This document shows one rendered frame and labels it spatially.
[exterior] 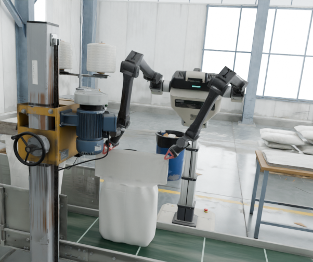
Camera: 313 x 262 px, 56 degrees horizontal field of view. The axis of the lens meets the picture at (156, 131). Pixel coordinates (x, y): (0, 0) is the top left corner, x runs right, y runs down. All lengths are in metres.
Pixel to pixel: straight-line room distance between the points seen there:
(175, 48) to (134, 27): 1.54
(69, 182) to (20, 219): 0.53
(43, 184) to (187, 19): 8.74
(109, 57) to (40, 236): 1.10
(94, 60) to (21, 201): 1.09
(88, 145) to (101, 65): 0.45
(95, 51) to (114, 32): 8.86
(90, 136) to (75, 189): 1.06
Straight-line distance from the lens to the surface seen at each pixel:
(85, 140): 1.63
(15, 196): 2.23
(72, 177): 2.58
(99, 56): 1.69
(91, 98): 1.56
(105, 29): 10.69
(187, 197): 2.58
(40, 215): 1.86
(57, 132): 1.63
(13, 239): 2.39
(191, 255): 2.13
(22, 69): 7.92
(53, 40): 1.64
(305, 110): 10.19
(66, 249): 2.19
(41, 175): 1.75
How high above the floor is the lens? 1.59
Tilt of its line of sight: 12 degrees down
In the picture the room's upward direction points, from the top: 4 degrees clockwise
